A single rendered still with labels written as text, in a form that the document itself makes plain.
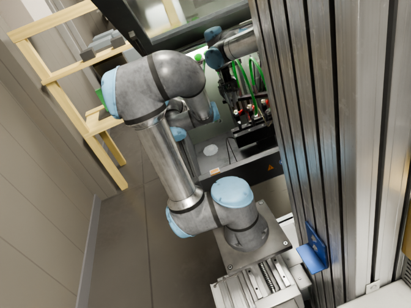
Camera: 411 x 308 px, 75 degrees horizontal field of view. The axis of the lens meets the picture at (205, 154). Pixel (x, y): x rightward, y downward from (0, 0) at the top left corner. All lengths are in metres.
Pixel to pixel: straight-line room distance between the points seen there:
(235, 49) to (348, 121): 0.66
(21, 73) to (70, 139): 0.70
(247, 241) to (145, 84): 0.56
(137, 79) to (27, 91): 2.29
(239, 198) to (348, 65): 0.55
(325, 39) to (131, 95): 0.45
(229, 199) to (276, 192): 0.82
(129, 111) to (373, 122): 0.50
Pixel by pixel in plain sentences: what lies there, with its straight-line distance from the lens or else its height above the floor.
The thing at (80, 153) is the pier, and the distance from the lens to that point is 3.06.
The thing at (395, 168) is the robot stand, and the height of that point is 1.54.
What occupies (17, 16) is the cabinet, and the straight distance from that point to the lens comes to 3.30.
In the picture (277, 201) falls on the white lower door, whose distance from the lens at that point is 1.62.
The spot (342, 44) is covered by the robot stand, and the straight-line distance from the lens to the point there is 0.30.
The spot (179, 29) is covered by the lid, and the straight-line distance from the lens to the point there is 1.46.
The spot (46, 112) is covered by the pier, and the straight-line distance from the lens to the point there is 2.92.
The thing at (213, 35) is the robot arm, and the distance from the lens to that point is 1.15.
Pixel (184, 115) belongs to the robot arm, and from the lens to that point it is 1.03.
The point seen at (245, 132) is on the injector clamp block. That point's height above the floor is 0.98.
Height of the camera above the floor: 1.82
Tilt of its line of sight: 35 degrees down
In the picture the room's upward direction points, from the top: 23 degrees counter-clockwise
